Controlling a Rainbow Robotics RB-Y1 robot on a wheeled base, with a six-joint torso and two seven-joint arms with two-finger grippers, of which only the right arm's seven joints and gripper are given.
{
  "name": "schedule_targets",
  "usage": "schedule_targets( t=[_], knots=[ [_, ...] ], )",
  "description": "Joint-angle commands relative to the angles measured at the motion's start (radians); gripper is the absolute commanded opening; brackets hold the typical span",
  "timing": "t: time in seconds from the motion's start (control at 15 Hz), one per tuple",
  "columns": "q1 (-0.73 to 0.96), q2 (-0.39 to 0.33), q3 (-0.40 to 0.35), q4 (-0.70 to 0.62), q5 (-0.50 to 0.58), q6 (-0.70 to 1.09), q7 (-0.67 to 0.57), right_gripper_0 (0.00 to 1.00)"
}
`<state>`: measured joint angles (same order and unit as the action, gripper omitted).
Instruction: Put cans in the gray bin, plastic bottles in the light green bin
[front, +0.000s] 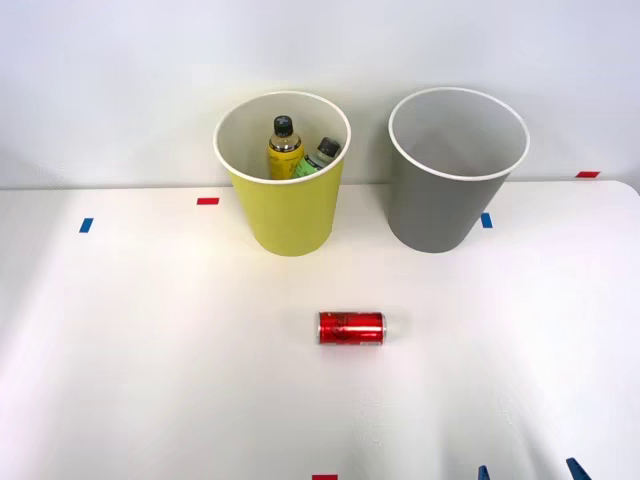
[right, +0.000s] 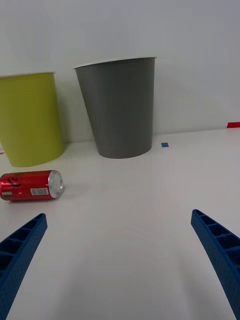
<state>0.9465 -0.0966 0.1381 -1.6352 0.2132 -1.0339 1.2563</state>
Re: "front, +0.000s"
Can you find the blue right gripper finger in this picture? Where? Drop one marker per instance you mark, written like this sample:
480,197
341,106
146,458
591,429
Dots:
482,474
577,472

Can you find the red drink can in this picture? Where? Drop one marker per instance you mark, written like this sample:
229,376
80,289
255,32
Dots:
352,328

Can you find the grey plastic waste bin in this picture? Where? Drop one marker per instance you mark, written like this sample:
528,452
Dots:
440,210

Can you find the yellow-green plastic waste bin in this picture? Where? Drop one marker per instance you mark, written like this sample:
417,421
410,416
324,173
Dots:
295,215

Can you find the green label plastic bottle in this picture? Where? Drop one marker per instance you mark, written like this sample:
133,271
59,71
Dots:
312,162

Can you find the yellow label plastic bottle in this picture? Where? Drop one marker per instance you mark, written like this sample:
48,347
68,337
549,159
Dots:
285,160

